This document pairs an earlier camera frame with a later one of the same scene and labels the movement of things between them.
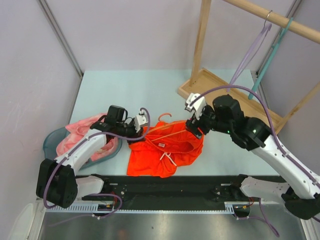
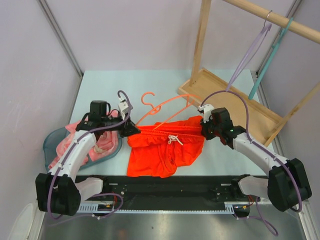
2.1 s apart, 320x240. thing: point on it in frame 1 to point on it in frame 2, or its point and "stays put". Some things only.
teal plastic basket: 51,142 stays put
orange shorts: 167,146 stays put
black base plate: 140,192 stays put
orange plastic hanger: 166,124 to 153,110
